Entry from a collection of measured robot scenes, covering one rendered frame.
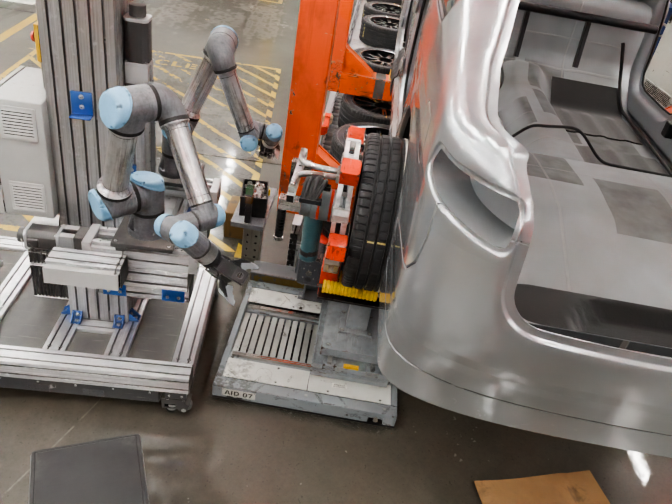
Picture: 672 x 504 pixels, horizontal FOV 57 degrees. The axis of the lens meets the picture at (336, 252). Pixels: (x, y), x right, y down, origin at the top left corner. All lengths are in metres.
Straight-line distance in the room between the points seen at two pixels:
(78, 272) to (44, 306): 0.72
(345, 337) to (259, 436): 0.60
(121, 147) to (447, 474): 1.84
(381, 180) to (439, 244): 0.81
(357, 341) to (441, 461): 0.64
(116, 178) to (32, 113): 0.44
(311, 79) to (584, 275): 1.43
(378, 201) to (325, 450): 1.10
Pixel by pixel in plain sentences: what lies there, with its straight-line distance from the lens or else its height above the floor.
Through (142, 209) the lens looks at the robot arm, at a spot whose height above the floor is 0.95.
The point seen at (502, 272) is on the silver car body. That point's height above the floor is 1.34.
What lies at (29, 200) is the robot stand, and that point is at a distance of 2.62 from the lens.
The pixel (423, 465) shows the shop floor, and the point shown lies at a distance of 2.81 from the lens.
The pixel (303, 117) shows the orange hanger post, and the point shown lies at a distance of 2.95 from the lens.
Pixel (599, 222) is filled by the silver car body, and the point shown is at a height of 1.03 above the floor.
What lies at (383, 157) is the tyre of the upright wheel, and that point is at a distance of 2.40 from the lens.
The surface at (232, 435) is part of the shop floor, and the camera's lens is 2.75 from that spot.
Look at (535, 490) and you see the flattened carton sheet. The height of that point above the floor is 0.01.
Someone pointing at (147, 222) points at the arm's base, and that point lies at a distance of 2.34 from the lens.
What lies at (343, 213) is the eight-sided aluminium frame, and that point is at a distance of 2.35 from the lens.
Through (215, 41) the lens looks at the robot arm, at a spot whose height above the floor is 1.41.
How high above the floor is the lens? 2.14
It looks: 33 degrees down
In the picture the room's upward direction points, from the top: 10 degrees clockwise
